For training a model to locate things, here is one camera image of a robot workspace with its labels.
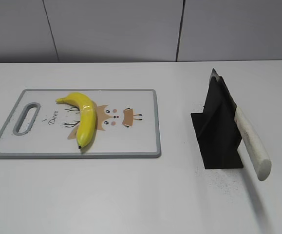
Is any yellow plastic banana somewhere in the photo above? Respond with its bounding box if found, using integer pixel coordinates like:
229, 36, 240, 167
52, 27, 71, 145
56, 92, 96, 149

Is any white deer cutting board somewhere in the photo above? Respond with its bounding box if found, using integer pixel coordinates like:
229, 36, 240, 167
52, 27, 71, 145
0, 89, 161, 159

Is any white-handled kitchen knife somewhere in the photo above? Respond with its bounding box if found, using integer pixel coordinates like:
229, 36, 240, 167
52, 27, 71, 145
211, 69, 272, 181

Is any black knife stand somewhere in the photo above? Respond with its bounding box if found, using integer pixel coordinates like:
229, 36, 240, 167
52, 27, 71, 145
190, 77, 244, 169

